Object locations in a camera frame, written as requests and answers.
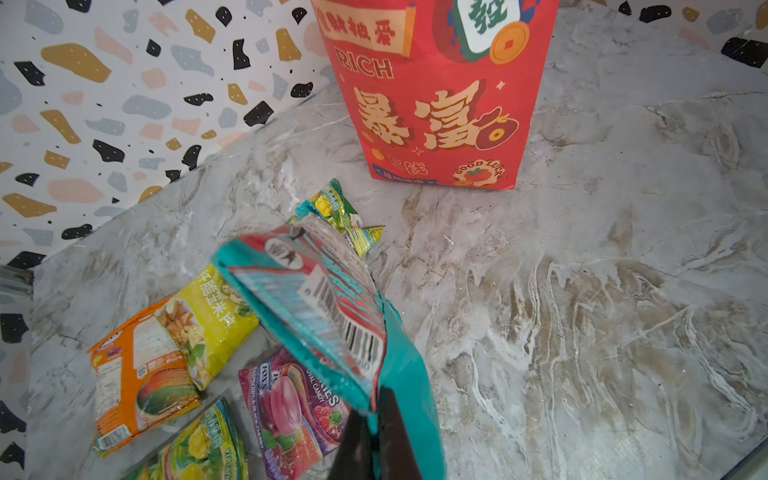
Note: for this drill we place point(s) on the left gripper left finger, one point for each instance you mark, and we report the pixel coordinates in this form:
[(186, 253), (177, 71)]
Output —
[(354, 458)]

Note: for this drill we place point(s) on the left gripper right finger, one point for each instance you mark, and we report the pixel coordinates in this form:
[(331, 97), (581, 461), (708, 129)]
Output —
[(397, 460)]

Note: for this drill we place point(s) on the purple candy packet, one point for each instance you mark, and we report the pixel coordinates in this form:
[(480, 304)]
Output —
[(298, 420)]

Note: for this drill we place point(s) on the green yellow candy packet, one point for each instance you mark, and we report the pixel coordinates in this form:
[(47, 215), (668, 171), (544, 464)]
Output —
[(210, 447)]

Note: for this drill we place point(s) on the teal snack packet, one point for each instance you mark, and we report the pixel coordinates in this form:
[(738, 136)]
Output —
[(312, 291)]

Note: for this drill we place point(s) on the yellow-green snack packet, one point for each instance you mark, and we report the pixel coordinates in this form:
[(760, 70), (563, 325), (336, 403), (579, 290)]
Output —
[(208, 321)]

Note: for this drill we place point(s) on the orange fruit candy packet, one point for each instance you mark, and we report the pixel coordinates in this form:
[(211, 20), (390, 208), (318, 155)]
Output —
[(141, 381)]

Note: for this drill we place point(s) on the green snack box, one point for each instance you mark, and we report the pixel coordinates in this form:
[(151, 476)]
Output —
[(332, 205)]

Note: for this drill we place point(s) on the red paper gift bag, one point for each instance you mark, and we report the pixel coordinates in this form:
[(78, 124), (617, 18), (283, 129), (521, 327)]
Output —
[(440, 92)]

